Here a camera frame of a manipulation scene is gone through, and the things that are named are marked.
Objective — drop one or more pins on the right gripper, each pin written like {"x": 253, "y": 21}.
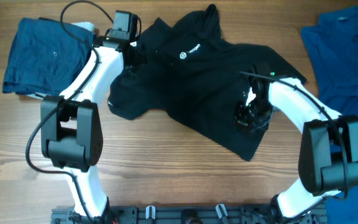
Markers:
{"x": 245, "y": 124}

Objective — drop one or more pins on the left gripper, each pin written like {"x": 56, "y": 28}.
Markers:
{"x": 142, "y": 56}

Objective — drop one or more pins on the black polo shirt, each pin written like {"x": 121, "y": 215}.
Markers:
{"x": 195, "y": 76}

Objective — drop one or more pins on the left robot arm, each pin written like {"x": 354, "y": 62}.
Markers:
{"x": 71, "y": 134}

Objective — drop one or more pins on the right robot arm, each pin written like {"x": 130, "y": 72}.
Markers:
{"x": 328, "y": 159}

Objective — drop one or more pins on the folded navy blue garment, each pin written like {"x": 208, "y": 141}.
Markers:
{"x": 45, "y": 57}

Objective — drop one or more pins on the blue polo shirt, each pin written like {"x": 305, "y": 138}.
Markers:
{"x": 332, "y": 46}

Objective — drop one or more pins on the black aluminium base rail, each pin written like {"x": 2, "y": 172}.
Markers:
{"x": 245, "y": 214}

